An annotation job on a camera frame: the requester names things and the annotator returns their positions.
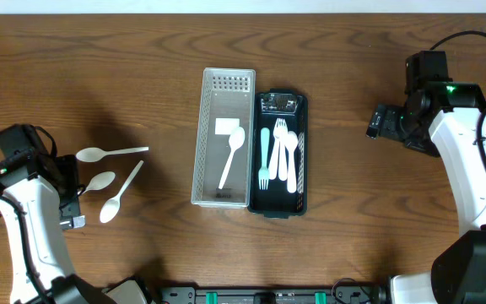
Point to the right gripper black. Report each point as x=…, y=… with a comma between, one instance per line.
x=380, y=122

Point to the clear perforated plastic basket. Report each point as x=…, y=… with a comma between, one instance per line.
x=227, y=102

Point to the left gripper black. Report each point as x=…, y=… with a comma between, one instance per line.
x=71, y=186

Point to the white spoon diagonal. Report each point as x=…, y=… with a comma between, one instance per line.
x=100, y=181

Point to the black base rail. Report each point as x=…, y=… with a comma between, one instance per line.
x=345, y=290

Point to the black perforated plastic basket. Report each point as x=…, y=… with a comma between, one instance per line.
x=276, y=201

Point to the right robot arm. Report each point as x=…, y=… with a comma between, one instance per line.
x=442, y=118

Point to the white fork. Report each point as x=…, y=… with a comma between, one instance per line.
x=273, y=163
x=282, y=162

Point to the pale blue plastic fork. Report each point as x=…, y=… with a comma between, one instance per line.
x=263, y=174

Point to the white spoon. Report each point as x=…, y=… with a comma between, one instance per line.
x=112, y=206
x=291, y=143
x=236, y=140

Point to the white spoon horizontal left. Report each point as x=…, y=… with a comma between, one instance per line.
x=94, y=154

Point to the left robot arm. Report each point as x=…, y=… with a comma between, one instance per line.
x=38, y=193

